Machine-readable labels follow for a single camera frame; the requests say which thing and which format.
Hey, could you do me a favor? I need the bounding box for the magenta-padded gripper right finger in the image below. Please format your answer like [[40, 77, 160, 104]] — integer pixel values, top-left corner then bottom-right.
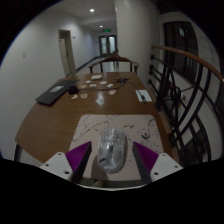
[[132, 141, 184, 184]]

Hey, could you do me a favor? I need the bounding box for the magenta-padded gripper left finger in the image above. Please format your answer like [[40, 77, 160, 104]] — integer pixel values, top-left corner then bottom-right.
[[39, 140, 93, 184]]

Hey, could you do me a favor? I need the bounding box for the transparent computer mouse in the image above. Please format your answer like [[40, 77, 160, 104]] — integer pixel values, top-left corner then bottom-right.
[[96, 127, 128, 174]]

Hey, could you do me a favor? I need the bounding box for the white marble-print mouse pad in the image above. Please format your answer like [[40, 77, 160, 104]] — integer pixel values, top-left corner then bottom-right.
[[68, 114, 165, 183]]

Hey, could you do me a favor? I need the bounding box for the closed black laptop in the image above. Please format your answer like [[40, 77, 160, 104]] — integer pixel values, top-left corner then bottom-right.
[[35, 78, 81, 106]]

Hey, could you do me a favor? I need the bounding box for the white notebook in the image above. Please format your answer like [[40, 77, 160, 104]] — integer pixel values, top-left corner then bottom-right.
[[135, 89, 153, 103]]

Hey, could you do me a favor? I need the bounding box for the small black box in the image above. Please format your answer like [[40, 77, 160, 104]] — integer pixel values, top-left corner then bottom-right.
[[67, 85, 79, 95]]

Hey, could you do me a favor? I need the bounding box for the black railing with wooden handrail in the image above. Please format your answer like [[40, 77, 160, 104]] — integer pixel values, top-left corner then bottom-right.
[[147, 44, 224, 168]]

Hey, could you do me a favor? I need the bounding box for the open side door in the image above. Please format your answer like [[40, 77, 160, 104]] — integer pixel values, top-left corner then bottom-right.
[[58, 29, 73, 77]]

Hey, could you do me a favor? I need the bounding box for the wooden armchair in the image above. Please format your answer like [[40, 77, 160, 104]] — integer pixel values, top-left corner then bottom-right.
[[88, 54, 140, 75]]

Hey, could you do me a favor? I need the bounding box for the dark window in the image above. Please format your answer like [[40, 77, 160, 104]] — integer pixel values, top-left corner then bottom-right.
[[163, 20, 221, 101]]

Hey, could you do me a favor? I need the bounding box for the glass double door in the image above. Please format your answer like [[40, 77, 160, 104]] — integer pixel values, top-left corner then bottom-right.
[[98, 34, 118, 56]]

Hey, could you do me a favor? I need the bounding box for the black cable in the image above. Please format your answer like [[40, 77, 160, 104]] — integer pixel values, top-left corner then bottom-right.
[[77, 77, 148, 101]]

